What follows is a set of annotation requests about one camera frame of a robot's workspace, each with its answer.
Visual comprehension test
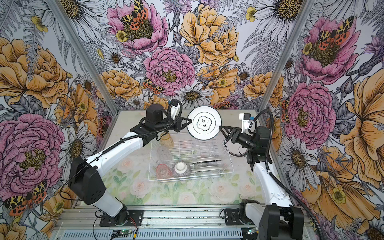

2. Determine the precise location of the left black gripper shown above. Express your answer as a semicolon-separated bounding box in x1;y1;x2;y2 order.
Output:
155;114;192;132

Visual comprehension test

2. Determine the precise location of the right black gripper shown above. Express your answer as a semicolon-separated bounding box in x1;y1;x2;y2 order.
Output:
218;126;256;150

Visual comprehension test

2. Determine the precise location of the green rimmed white plate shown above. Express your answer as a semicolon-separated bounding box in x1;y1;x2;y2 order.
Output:
223;139;250;158

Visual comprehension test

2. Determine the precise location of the white plate black emblem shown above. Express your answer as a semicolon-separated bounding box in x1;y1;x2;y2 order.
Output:
187;106;222;141

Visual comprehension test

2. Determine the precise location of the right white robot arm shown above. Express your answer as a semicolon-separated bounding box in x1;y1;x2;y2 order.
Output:
219;126;305;240

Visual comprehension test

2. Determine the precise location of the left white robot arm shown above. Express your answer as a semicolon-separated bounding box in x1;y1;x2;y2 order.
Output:
67;100;192;226

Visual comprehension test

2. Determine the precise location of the amber glass cup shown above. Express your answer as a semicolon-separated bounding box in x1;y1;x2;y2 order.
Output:
160;133;174;149

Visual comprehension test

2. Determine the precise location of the clear glass cup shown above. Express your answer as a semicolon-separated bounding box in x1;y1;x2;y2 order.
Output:
157;146;173;162

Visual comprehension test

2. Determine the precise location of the white ribbed bowl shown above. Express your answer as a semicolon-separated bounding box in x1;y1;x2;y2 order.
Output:
172;161;191;178

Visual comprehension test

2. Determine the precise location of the pink glass cup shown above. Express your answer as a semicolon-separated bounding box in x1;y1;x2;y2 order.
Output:
156;164;173;180

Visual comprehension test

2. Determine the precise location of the green circuit board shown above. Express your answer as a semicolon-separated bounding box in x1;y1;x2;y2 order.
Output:
111;229;132;240

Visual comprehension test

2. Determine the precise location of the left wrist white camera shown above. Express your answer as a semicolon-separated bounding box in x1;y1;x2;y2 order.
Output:
168;100;180;120

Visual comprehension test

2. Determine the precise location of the wrist white camera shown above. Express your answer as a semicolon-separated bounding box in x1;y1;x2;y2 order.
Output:
168;100;180;120
239;113;253;133

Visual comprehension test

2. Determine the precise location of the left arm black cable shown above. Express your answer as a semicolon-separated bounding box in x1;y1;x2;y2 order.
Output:
58;98;184;202

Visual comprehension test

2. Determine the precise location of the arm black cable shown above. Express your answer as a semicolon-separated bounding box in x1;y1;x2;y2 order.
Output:
251;108;326;240
58;98;184;202

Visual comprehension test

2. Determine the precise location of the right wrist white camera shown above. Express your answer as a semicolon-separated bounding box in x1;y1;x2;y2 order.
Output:
239;113;253;133

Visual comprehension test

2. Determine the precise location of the white wire dish rack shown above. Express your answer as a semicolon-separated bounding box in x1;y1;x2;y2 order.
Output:
148;132;234;182

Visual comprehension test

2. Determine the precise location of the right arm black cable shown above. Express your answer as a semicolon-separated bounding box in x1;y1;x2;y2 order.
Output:
251;108;326;240

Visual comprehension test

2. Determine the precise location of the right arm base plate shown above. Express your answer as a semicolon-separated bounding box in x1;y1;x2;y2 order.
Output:
221;209;249;226

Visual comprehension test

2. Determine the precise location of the aluminium corner post left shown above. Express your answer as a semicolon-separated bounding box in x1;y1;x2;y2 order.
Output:
47;1;120;116

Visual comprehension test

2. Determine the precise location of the aluminium corner post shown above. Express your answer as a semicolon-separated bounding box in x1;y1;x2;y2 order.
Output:
258;0;315;112
47;1;120;116

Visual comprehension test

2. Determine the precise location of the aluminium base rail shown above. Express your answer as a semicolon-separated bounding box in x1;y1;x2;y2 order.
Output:
50;205;316;240

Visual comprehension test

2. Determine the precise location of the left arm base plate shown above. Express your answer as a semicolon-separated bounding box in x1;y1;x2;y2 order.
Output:
99;209;144;227

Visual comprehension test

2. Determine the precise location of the aluminium corner post right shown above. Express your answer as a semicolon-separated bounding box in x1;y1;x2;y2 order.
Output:
258;0;315;112

